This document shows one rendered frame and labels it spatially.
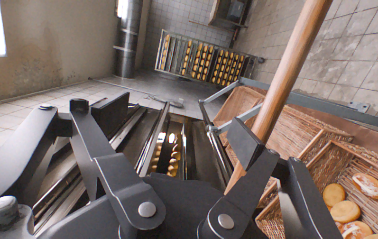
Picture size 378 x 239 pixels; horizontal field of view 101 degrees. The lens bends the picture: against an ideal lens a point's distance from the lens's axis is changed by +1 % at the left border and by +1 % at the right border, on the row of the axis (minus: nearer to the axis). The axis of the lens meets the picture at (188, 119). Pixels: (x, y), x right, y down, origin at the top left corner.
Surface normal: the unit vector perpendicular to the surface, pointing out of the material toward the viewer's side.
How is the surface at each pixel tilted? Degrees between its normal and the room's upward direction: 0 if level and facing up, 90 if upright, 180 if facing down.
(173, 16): 90
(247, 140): 0
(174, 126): 90
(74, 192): 90
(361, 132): 0
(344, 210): 32
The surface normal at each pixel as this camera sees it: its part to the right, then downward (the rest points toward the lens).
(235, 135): -0.97, -0.22
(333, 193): -0.69, -0.18
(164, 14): 0.03, 0.36
